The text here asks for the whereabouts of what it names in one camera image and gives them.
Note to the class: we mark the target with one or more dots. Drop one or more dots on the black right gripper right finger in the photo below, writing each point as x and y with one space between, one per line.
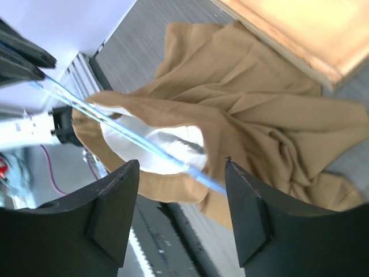
279 235

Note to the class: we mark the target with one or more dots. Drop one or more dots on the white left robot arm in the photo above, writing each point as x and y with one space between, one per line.
52 127

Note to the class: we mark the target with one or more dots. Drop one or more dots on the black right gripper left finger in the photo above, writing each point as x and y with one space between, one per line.
84 233

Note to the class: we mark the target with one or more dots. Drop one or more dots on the light blue wire hanger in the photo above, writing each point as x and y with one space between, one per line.
64 95

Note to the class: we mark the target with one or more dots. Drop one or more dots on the wooden hanger rack with tray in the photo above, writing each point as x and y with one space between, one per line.
327 40

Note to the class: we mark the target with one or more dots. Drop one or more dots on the white slotted cable duct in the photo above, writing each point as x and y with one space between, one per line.
143 262

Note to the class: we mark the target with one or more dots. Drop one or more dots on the tan skirt with white lining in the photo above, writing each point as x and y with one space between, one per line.
252 105

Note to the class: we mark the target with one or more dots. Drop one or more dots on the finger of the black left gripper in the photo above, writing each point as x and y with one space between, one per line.
22 60

